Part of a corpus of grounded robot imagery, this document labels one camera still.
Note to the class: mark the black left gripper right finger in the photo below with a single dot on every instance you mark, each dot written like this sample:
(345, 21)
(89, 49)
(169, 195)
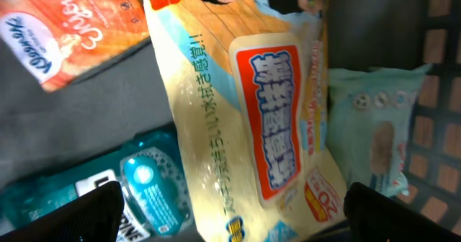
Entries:
(376, 218)

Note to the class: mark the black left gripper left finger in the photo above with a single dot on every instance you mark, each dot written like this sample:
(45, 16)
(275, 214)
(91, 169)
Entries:
(94, 217)

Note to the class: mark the blue mouthwash bottle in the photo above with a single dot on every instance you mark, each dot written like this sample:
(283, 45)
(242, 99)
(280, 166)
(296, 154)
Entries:
(144, 177)

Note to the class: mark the mint green wipes pack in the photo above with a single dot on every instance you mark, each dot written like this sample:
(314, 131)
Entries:
(368, 124)

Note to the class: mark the orange tissue pack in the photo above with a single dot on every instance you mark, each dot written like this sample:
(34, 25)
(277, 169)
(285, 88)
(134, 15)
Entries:
(59, 40)

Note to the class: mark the grey plastic shopping basket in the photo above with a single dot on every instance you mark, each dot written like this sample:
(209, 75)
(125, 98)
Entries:
(45, 132)

